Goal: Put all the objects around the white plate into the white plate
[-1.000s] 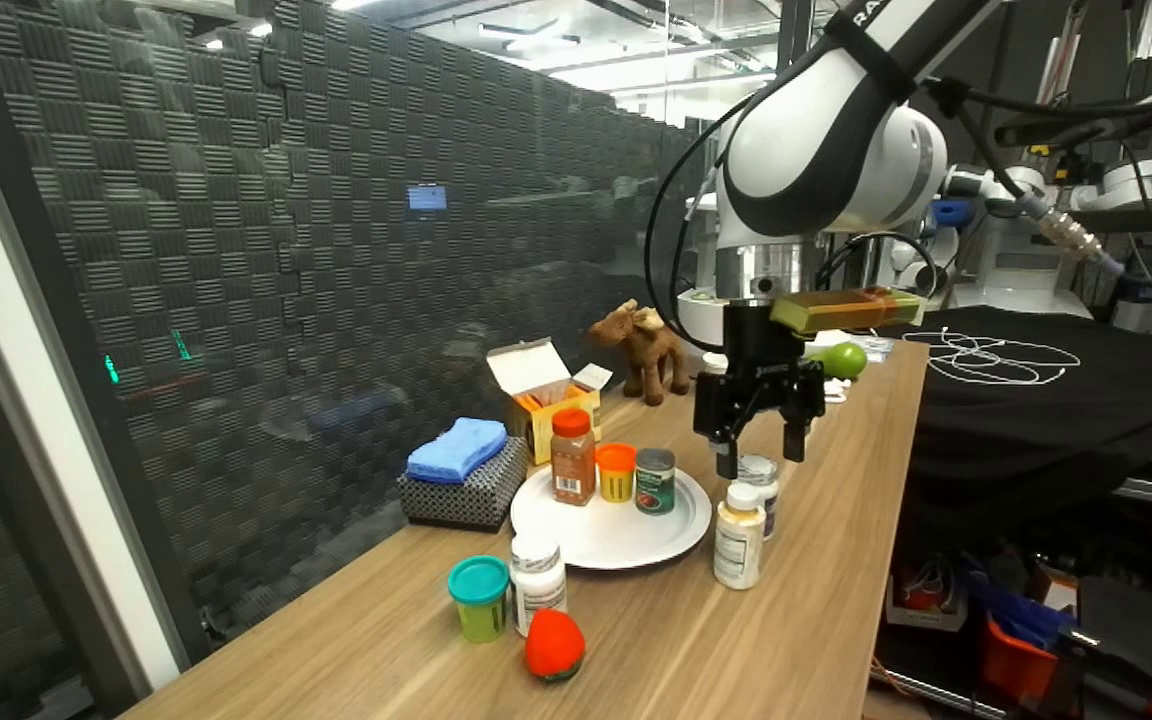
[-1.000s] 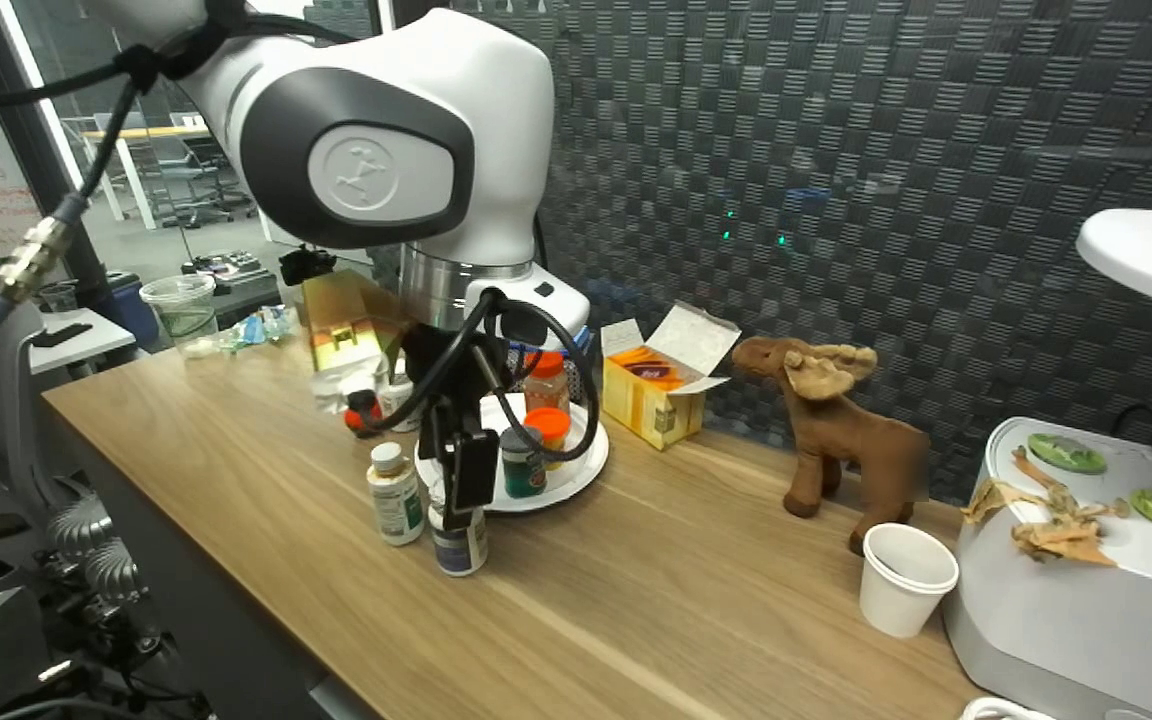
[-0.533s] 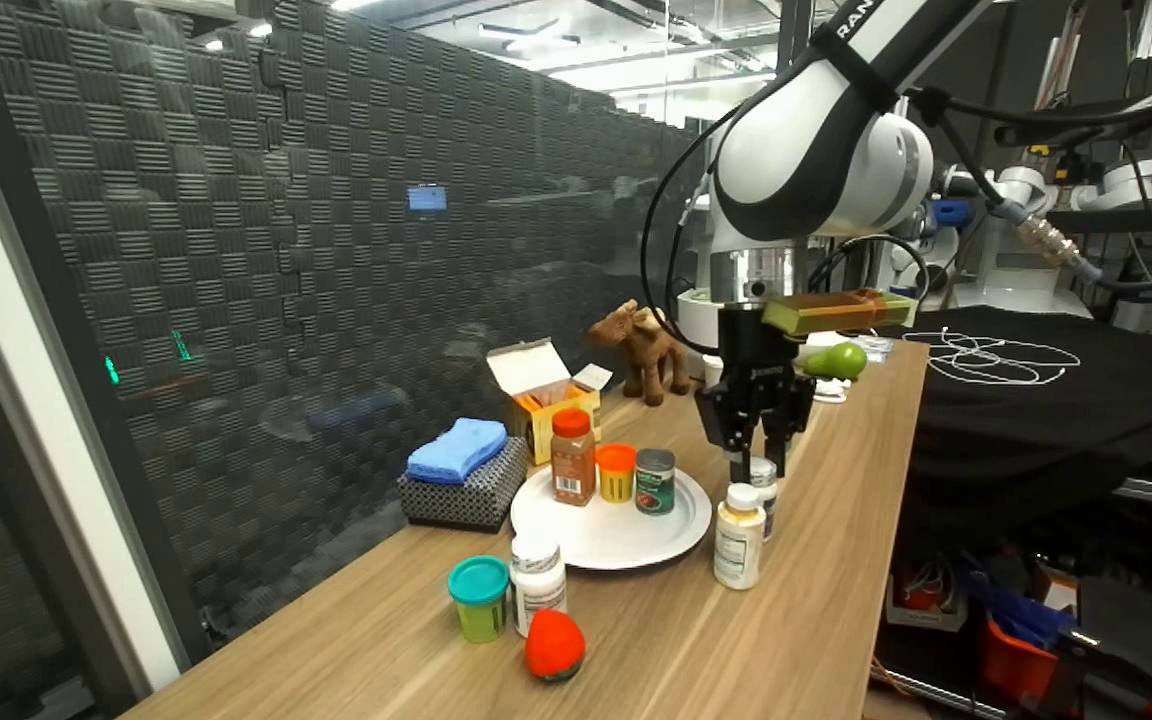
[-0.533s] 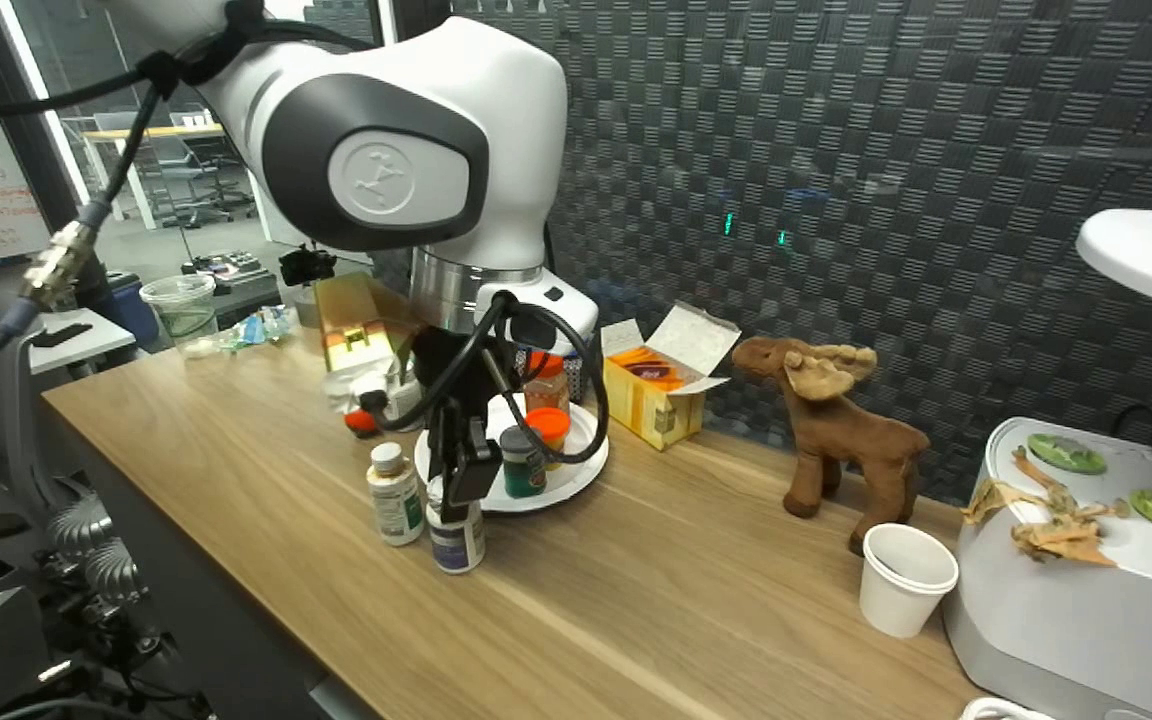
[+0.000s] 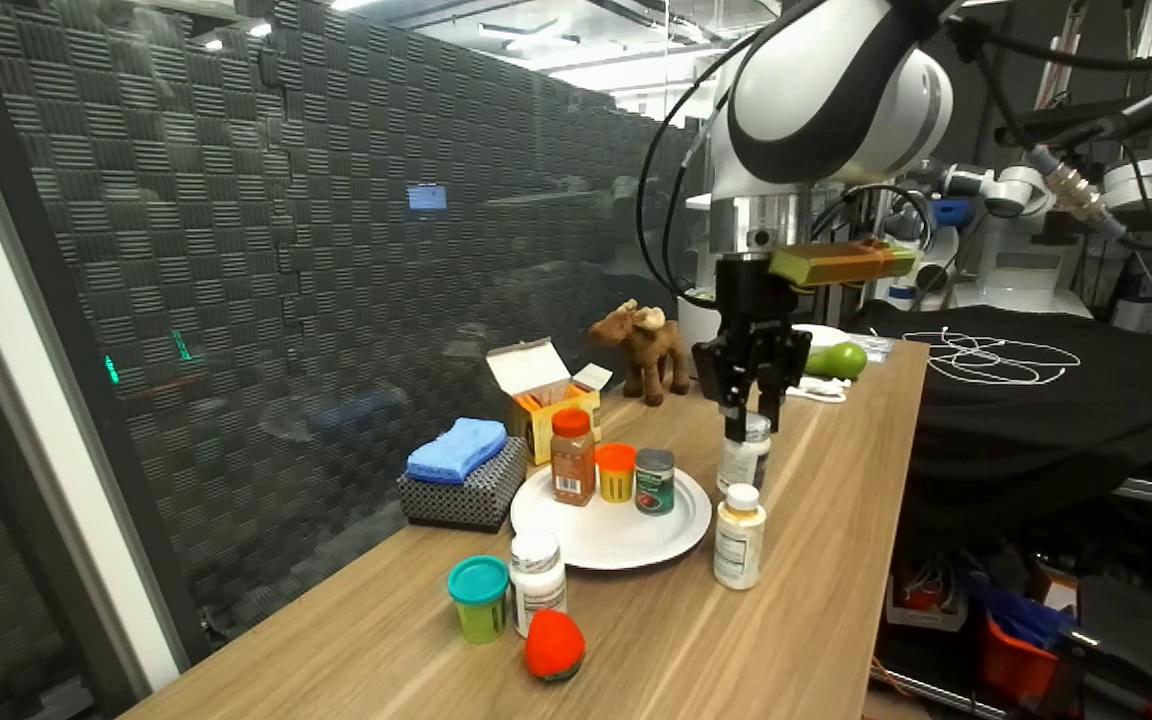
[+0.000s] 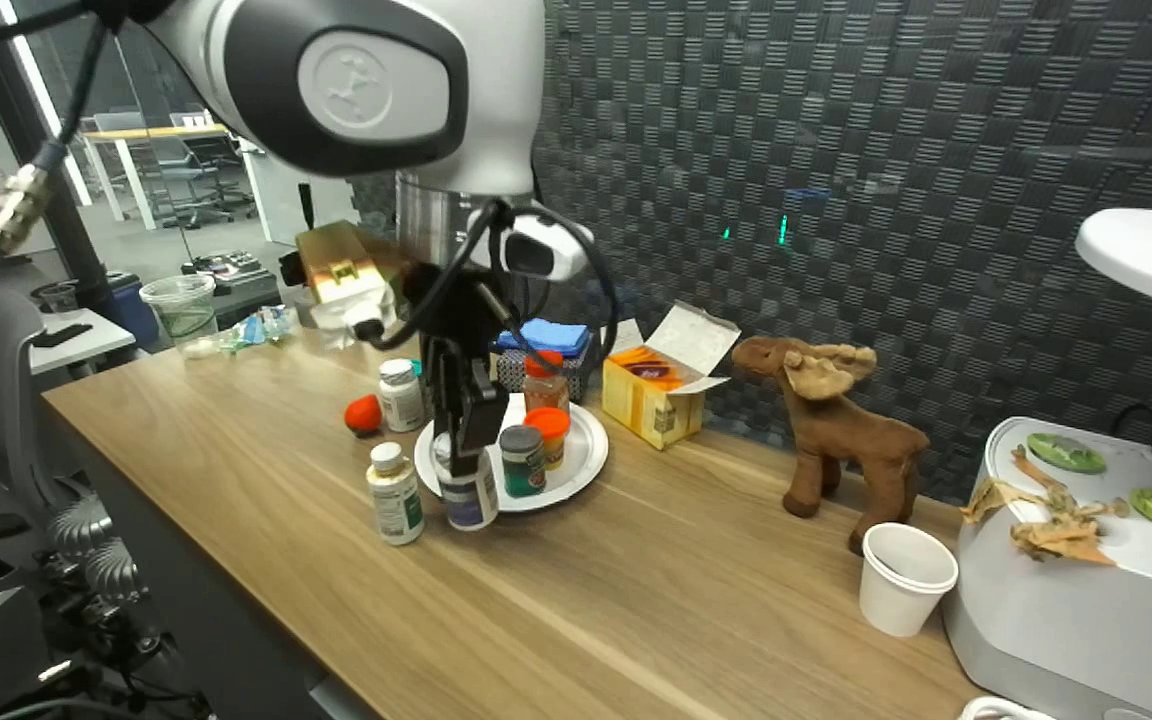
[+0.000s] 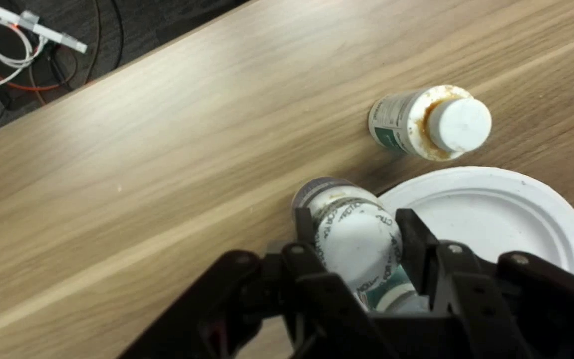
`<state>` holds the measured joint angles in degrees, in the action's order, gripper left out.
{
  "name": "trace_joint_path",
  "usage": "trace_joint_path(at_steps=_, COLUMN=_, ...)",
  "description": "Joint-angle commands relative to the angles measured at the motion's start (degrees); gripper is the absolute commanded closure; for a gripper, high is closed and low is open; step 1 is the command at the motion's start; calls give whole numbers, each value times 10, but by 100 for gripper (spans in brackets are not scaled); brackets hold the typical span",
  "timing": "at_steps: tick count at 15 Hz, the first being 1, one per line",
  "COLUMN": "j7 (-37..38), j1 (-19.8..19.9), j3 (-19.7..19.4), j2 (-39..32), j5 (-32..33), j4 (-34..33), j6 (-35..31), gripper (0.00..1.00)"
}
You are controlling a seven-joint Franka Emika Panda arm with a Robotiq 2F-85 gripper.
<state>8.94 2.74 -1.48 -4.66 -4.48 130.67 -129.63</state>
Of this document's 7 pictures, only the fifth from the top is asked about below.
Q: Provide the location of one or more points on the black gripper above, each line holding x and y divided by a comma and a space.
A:
753, 333

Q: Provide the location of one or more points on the white bottle with tan cap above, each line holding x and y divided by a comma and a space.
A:
739, 545

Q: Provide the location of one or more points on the small orange lid tub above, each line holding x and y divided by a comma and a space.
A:
616, 472

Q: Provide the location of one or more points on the spice bottle with red cap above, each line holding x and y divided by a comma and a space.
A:
572, 460

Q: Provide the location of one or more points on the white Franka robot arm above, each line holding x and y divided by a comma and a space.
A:
831, 93

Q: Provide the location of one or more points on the white paper plate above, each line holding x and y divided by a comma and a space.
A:
616, 535

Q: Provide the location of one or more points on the white bowl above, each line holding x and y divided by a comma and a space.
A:
824, 333

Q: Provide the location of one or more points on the brown moose plush toy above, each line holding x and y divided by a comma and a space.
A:
643, 349

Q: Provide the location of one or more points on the white lamp head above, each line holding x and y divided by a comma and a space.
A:
703, 200

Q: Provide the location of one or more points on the open yellow cardboard box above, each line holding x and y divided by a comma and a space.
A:
537, 385

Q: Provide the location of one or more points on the white supplement bottle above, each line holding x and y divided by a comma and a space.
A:
537, 580

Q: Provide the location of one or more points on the blue folded cloth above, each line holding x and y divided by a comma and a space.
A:
457, 450

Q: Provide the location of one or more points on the red toy strawberry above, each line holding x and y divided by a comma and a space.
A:
553, 645

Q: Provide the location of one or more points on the black cloth covered table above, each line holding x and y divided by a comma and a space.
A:
1068, 414

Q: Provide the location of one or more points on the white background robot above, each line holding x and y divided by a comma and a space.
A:
991, 186

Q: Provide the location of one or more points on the green tub with teal lid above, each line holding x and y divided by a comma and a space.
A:
478, 586

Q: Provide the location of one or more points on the red storage bin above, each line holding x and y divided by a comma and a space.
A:
1012, 665

